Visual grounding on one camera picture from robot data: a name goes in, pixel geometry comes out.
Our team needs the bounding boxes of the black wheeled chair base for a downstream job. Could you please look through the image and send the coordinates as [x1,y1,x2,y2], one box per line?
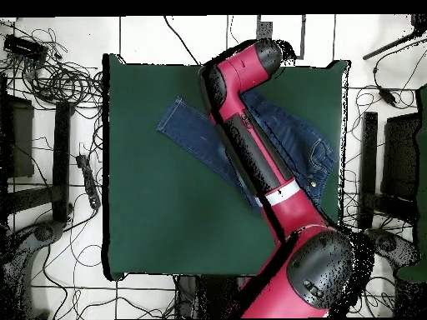
[0,219,66,319]
[366,227,422,268]

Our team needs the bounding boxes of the grey square floor frame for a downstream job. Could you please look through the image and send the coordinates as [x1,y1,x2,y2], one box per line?
[255,14,306,60]

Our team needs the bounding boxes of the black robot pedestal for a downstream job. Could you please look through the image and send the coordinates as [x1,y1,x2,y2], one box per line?
[175,274,244,319]

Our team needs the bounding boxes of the black floor cable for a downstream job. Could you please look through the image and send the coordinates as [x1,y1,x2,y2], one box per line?
[163,15,202,65]

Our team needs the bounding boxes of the black stand base frame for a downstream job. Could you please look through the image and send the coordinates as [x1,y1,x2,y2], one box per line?
[358,111,419,231]
[4,100,75,224]

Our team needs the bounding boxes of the black electronics box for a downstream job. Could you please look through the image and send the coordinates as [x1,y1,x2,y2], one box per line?
[2,33,49,63]

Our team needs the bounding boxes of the black power strip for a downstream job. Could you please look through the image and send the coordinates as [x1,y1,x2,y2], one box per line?
[75,153,102,210]

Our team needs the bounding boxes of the black power adapter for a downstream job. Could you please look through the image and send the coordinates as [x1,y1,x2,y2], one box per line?
[378,87,398,107]

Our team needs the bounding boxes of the black tripod pole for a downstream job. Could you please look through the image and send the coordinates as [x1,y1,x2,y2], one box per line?
[362,14,427,61]

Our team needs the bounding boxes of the blue denim jeans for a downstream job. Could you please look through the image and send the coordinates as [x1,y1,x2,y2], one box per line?
[156,89,336,214]

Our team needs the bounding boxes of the dark flat panel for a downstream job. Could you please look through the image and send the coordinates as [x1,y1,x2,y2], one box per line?
[0,92,35,179]
[380,112,422,201]

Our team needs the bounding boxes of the dark green table cloth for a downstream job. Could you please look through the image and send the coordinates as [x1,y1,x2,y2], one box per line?
[101,52,351,281]

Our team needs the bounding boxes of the black cable tangle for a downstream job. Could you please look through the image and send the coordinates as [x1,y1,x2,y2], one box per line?
[0,26,104,111]

